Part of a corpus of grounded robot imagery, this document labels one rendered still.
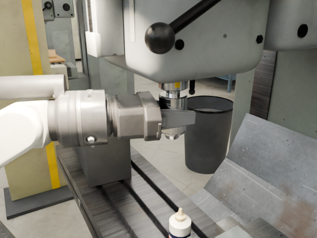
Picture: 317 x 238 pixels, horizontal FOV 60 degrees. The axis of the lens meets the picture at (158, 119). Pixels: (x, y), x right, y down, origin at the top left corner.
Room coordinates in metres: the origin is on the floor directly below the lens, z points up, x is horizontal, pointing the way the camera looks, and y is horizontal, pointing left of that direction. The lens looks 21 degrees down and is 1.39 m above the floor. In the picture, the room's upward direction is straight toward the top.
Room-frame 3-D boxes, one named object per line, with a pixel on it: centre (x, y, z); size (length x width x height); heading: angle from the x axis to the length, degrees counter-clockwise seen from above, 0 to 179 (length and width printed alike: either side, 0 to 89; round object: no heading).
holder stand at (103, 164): (0.74, 0.17, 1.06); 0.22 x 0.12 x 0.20; 24
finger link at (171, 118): (0.40, -0.03, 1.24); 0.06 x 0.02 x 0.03; 102
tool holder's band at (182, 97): (0.43, -0.02, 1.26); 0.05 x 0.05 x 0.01
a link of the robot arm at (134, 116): (0.42, 0.07, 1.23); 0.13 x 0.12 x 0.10; 12
